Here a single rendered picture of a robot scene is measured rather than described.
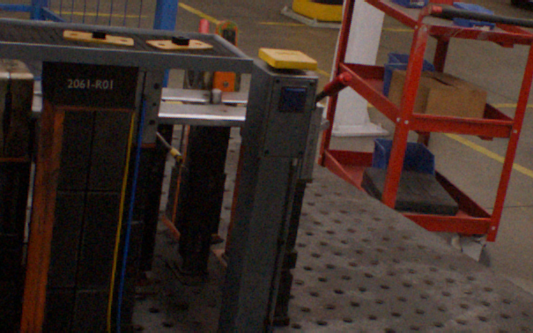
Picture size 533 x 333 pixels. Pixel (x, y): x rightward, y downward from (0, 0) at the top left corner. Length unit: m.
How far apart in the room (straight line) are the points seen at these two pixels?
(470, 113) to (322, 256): 1.93
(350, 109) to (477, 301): 3.80
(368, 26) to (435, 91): 1.90
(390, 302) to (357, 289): 0.07
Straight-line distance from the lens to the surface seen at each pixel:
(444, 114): 3.86
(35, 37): 1.35
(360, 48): 5.68
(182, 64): 1.33
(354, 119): 5.78
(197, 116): 1.70
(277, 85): 1.42
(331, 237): 2.17
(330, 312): 1.84
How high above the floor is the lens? 1.44
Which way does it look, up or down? 17 degrees down
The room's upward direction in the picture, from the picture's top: 9 degrees clockwise
